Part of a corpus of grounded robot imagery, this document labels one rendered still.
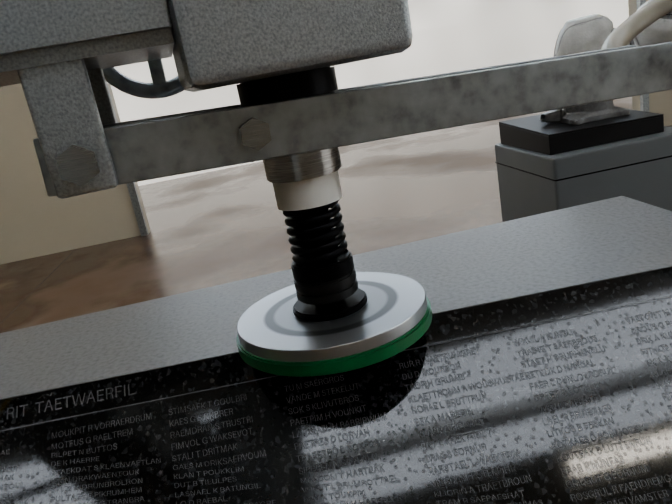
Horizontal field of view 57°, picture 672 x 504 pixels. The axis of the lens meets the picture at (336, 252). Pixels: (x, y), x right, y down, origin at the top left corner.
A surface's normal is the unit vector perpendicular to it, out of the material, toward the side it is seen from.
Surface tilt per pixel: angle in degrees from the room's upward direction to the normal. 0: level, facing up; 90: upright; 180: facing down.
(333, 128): 90
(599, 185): 90
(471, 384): 45
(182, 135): 90
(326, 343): 0
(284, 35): 90
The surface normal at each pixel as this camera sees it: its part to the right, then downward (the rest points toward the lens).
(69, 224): 0.15, 0.26
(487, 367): -0.07, -0.48
